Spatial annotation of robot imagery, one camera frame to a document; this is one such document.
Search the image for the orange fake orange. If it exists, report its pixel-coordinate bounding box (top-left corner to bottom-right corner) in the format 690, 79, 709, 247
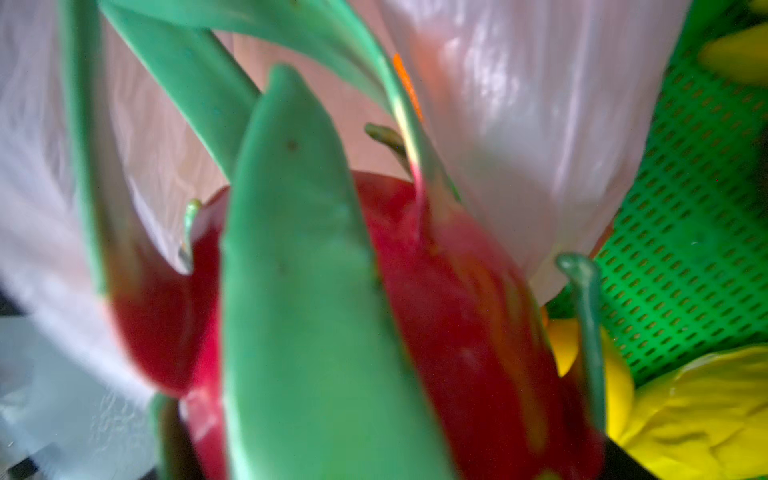
392, 54, 423, 121

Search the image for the green plastic perforated basket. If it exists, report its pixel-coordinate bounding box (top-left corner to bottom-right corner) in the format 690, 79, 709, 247
545, 0, 768, 388

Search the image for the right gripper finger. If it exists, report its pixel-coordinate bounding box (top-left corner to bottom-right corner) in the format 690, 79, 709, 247
599, 437, 658, 480

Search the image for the small yellow fake banana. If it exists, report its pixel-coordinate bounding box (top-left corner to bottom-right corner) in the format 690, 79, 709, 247
544, 318, 635, 442

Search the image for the yellow fake banana bunch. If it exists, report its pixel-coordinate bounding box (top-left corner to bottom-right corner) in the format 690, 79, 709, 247
619, 145, 767, 479

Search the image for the pink printed plastic bag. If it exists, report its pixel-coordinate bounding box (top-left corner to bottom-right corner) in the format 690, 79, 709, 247
0, 0, 691, 480

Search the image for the red fake dragon fruit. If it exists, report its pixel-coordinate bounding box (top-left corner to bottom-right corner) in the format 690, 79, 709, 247
58, 1, 608, 479

